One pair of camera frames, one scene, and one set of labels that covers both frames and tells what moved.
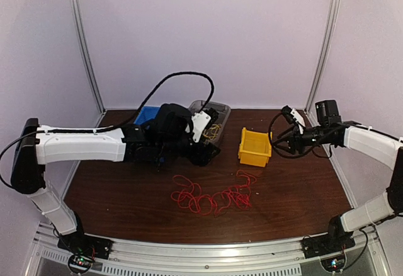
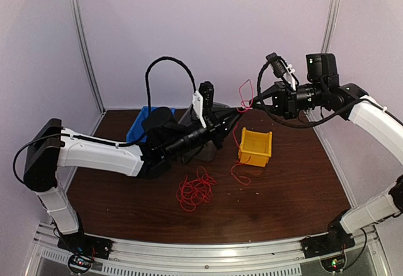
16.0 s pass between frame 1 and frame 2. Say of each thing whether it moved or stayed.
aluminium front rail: stayed
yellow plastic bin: stayed
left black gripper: moved
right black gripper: moved
